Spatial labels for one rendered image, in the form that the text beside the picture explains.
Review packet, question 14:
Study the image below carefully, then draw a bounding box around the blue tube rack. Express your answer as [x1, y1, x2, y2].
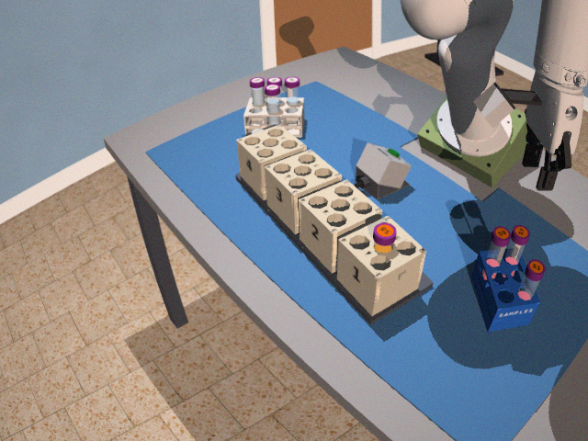
[471, 249, 540, 332]

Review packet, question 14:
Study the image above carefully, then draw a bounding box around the white tube rack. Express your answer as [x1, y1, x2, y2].
[243, 97, 304, 138]

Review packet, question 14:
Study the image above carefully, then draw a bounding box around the orange tube with purple cap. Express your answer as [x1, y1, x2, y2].
[373, 223, 397, 253]

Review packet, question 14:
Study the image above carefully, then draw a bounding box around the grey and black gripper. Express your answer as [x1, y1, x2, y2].
[522, 69, 583, 191]

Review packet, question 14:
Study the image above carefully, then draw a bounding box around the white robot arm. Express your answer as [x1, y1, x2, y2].
[401, 0, 588, 156]

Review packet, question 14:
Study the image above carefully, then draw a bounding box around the blue bench mat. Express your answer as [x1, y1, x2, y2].
[146, 81, 588, 441]

